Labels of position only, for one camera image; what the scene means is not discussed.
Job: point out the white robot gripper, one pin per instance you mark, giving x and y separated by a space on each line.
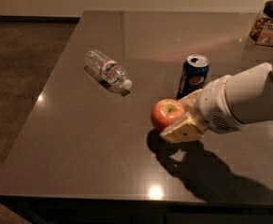
213 104

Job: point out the red yellow apple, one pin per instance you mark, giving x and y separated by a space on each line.
165 113

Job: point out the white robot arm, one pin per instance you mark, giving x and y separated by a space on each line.
250 94

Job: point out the blue pepsi can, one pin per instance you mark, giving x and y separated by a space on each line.
194 74

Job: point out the clear plastic water bottle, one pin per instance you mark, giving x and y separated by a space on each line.
99 64

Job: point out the snack jar with black lid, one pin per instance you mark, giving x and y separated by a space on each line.
262 30

